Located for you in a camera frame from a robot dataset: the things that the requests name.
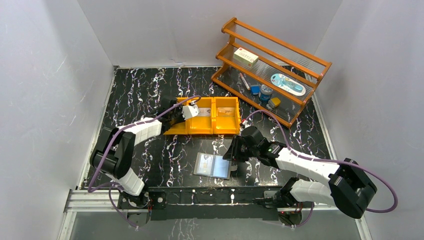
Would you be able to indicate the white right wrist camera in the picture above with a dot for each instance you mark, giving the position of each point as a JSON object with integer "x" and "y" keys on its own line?
{"x": 244, "y": 124}

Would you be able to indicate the blue and white round tin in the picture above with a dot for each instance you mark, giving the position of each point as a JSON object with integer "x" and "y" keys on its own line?
{"x": 265, "y": 93}

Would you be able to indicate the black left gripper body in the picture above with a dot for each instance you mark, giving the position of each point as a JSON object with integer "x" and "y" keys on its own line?
{"x": 178, "y": 117}

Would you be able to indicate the yellow plastic triple bin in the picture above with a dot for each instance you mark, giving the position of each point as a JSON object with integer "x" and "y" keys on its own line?
{"x": 217, "y": 116}

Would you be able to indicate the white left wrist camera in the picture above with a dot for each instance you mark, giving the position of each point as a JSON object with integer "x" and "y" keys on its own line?
{"x": 190, "y": 111}

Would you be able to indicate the white pen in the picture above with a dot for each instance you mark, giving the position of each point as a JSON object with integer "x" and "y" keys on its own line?
{"x": 245, "y": 81}

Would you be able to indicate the grey card holder wallet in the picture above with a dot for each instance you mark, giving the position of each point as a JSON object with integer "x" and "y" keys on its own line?
{"x": 221, "y": 169}

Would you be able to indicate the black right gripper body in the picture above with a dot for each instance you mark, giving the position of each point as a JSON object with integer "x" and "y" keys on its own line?
{"x": 246, "y": 152}

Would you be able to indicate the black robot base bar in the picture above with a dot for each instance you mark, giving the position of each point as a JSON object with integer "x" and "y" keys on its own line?
{"x": 228, "y": 202}

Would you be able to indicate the yellow grey eraser block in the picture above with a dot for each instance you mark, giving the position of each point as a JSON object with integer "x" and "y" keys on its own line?
{"x": 273, "y": 103}

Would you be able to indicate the orange wooden shelf rack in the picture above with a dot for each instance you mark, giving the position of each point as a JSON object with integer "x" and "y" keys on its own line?
{"x": 275, "y": 57}

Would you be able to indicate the silver card in bin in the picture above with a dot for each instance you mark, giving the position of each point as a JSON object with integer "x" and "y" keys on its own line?
{"x": 204, "y": 112}

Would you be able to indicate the white portrait card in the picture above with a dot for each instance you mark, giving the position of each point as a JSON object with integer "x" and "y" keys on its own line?
{"x": 205, "y": 164}

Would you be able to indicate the tan card in bin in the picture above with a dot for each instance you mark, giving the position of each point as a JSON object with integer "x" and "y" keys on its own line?
{"x": 225, "y": 112}

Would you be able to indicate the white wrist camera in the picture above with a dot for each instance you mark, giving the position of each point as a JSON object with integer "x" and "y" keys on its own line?
{"x": 244, "y": 124}
{"x": 190, "y": 111}

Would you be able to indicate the white box with red label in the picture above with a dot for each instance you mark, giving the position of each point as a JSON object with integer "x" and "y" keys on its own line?
{"x": 245, "y": 57}

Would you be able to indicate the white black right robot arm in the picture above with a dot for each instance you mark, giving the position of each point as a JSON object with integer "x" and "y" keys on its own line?
{"x": 341, "y": 185}

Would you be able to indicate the blue razor blister pack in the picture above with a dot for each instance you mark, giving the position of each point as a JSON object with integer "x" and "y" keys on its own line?
{"x": 289, "y": 85}

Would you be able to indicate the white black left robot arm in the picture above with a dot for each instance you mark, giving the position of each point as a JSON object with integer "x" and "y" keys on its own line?
{"x": 113, "y": 152}

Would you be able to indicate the small blue block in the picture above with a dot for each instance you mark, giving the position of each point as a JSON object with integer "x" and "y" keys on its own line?
{"x": 255, "y": 89}

